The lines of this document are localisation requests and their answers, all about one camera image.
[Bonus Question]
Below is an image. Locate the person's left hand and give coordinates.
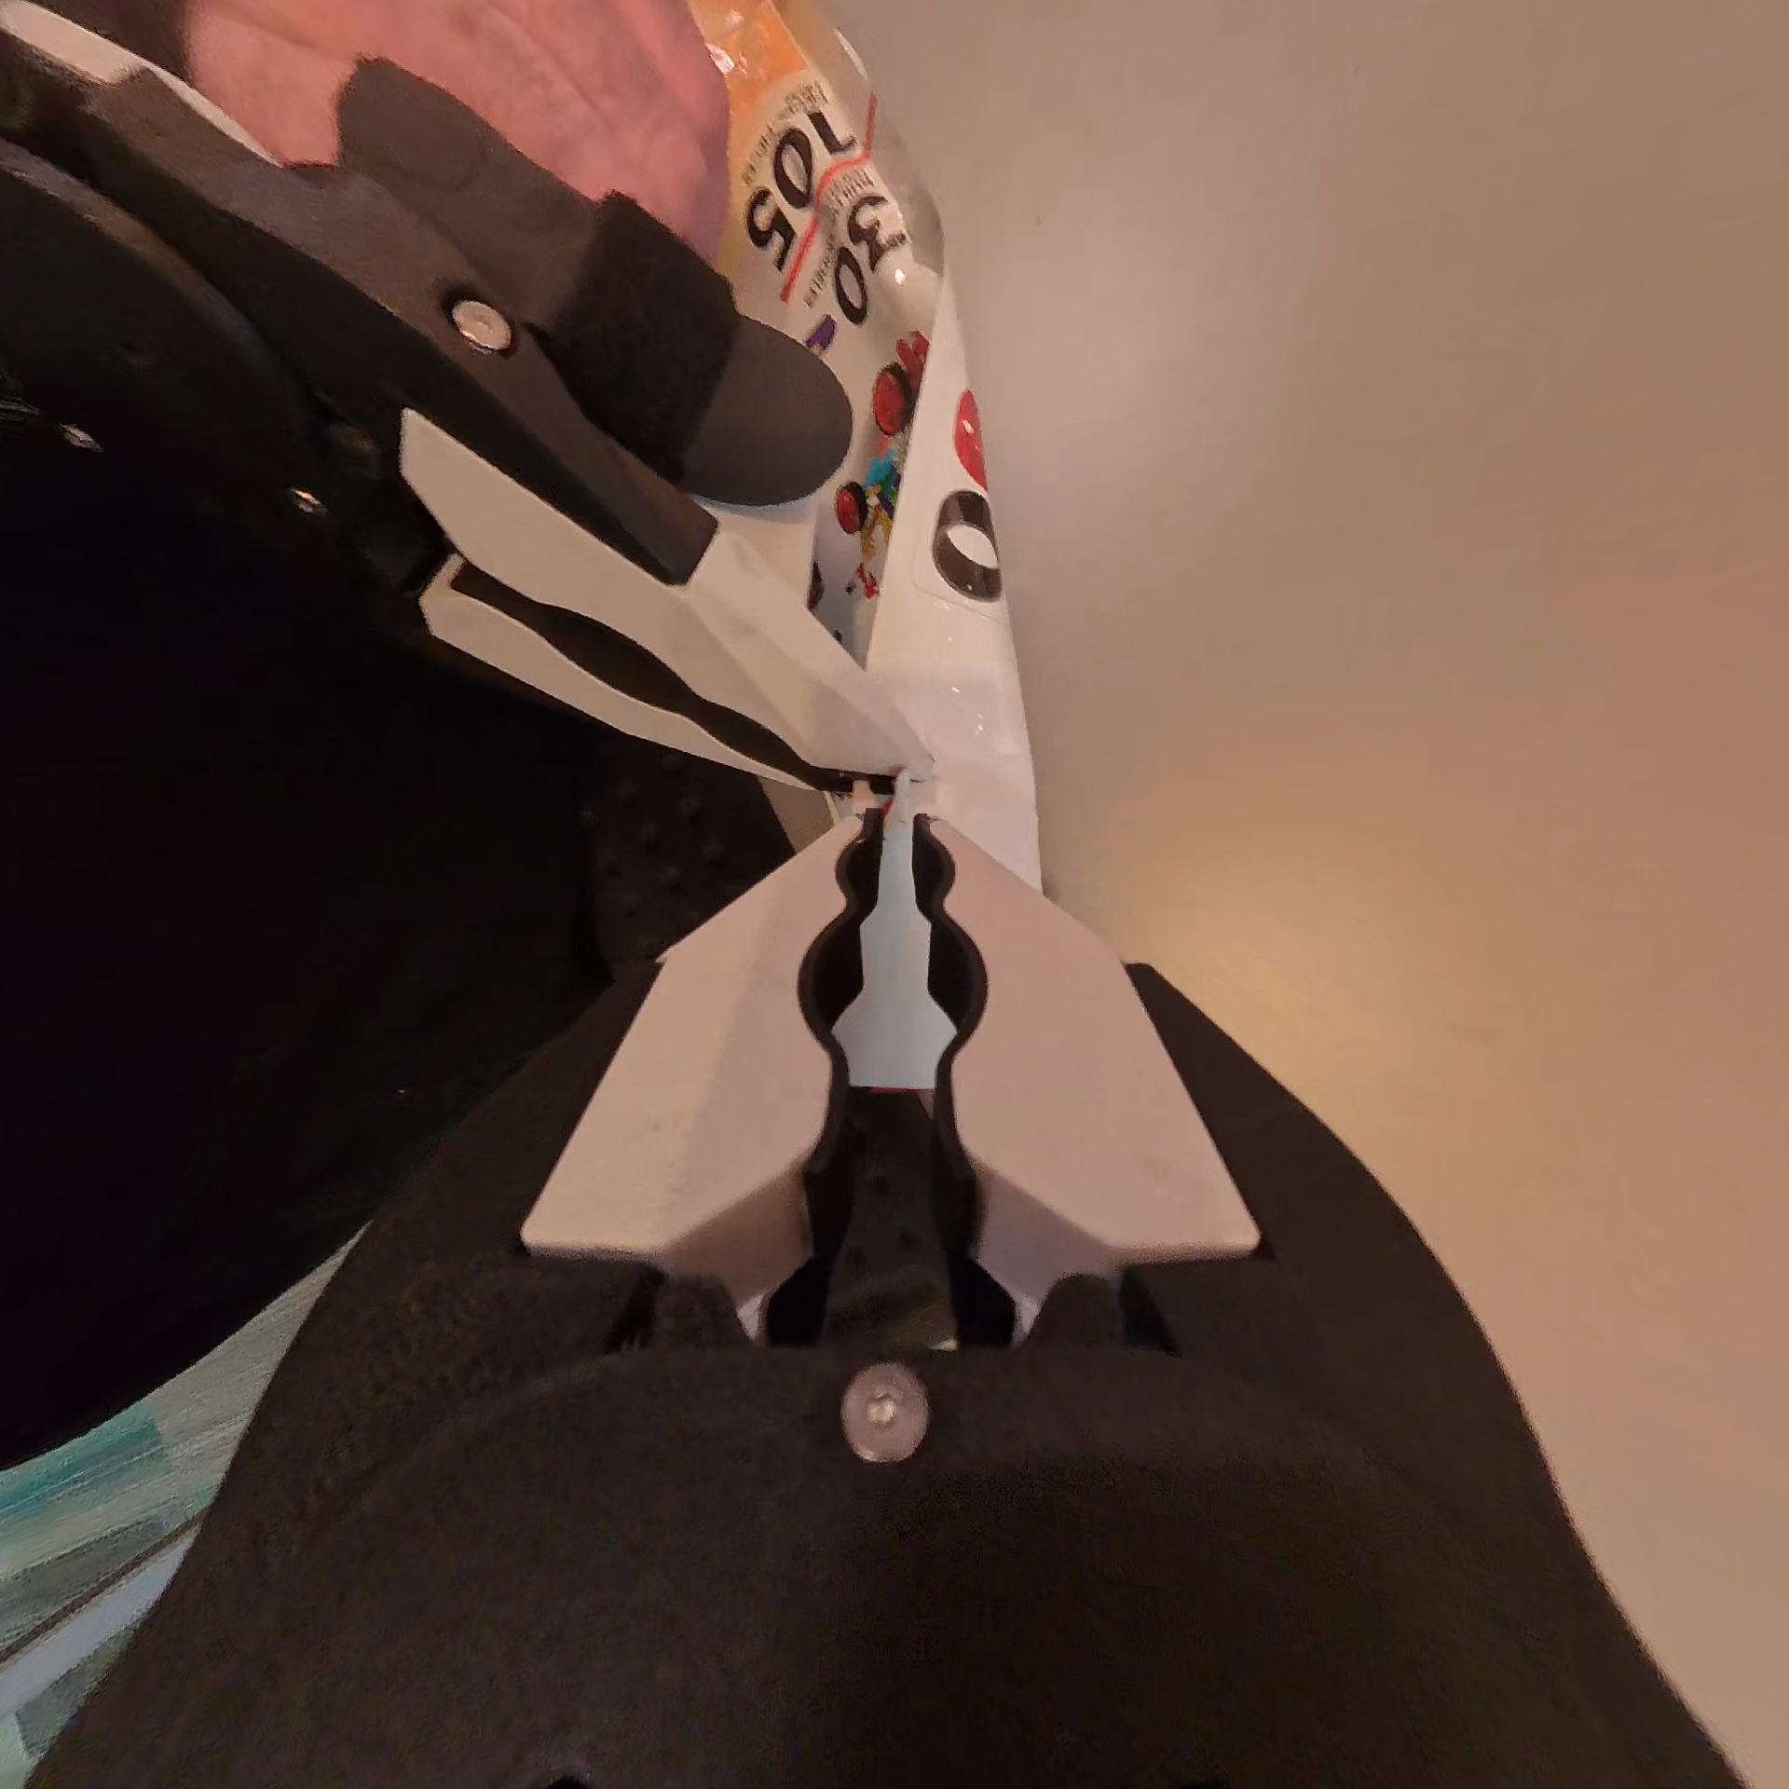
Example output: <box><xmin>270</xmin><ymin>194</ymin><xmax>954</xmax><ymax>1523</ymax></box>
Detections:
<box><xmin>184</xmin><ymin>0</ymin><xmax>735</xmax><ymax>236</ymax></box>

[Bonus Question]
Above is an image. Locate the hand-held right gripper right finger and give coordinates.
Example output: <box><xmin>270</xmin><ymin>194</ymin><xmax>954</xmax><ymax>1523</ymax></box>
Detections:
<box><xmin>893</xmin><ymin>811</ymin><xmax>1262</xmax><ymax>1351</ymax></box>

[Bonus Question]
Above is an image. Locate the printed plastic toy bag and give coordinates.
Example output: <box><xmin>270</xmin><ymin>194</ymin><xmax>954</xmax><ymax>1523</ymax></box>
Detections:
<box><xmin>698</xmin><ymin>0</ymin><xmax>1048</xmax><ymax>1095</ymax></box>

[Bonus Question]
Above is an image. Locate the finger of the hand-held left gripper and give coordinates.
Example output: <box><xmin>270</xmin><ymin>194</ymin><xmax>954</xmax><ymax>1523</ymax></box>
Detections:
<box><xmin>420</xmin><ymin>557</ymin><xmax>860</xmax><ymax>799</ymax></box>
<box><xmin>401</xmin><ymin>404</ymin><xmax>934</xmax><ymax>790</ymax></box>

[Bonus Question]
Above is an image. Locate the person's black clothing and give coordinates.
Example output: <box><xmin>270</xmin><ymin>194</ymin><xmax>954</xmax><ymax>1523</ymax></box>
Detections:
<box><xmin>0</xmin><ymin>587</ymin><xmax>657</xmax><ymax>1470</ymax></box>

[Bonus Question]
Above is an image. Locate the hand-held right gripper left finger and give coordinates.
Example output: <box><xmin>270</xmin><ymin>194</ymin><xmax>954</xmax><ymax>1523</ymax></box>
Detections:
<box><xmin>519</xmin><ymin>807</ymin><xmax>887</xmax><ymax>1347</ymax></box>

